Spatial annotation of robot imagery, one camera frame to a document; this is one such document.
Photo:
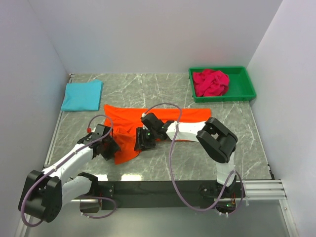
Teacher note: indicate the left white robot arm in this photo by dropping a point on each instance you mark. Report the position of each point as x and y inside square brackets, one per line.
[46, 192]

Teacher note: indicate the aluminium frame rail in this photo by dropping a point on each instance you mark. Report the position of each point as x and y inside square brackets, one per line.
[256, 190]

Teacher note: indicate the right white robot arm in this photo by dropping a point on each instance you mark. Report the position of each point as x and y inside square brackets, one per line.
[217, 140]

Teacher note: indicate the crumpled pink t shirt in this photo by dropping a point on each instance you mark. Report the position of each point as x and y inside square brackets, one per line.
[210, 82]

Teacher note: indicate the folded light blue t shirt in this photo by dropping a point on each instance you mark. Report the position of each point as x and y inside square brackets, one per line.
[84, 96]

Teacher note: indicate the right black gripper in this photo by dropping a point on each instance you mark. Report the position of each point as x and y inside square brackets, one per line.
[140, 141]

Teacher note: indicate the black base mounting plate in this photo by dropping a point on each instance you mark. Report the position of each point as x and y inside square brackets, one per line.
[200, 194]

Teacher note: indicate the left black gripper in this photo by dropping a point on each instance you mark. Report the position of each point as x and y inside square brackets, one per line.
[114, 148]

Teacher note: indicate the green plastic bin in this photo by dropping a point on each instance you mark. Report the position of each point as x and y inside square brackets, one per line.
[240, 87]

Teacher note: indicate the orange t shirt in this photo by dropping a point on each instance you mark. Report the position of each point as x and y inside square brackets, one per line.
[126, 120]

